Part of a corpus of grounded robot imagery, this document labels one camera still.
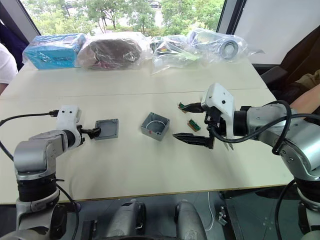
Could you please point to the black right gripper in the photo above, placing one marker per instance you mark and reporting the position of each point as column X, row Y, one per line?
column 214, row 120

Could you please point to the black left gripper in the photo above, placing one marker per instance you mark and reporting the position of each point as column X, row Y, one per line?
column 81, row 130

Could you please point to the grey square box lid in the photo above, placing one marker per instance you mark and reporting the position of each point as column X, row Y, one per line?
column 108, row 128

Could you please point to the grey plastic junction box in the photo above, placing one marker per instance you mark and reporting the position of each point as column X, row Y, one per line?
column 150, row 133

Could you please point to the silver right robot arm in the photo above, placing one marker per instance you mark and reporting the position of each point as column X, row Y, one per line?
column 270, row 120

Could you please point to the person's bare forearm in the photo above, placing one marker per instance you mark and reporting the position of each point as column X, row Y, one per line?
column 307, row 100

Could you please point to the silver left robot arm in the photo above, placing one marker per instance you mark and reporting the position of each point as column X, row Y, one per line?
column 32, row 150

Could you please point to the blue box in plastic wrap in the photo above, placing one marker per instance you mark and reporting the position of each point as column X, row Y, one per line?
column 50, row 55

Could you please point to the small green terminal block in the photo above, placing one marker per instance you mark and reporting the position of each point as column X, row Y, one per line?
column 193, row 125
column 180, row 105

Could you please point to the clear bag with colourful items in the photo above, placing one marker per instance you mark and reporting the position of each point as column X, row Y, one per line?
column 170, row 53

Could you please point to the round silver metal part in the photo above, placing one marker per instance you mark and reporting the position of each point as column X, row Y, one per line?
column 228, row 49

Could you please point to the brown item in plastic bag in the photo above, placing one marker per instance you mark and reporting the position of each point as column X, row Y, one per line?
column 112, row 52

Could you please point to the clear bag with metal parts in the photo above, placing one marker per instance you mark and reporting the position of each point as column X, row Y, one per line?
column 205, row 40

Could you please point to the grey rounded housing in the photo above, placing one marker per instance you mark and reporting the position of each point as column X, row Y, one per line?
column 125, row 220
column 191, row 222

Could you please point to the black chair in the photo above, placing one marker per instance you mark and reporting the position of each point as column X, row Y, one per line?
column 275, row 75

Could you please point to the person in white shirt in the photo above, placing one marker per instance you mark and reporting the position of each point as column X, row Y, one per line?
column 6, row 70

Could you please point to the person's olive shirt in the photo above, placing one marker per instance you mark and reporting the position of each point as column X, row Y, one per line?
column 310, row 80

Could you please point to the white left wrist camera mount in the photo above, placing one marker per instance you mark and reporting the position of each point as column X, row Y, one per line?
column 66, row 120

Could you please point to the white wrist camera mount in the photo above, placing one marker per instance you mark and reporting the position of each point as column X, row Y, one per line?
column 66, row 120
column 220, row 100

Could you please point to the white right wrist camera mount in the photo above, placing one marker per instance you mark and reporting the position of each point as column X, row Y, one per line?
column 220, row 100

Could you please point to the small metal bracket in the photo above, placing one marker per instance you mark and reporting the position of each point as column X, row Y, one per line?
column 222, row 215

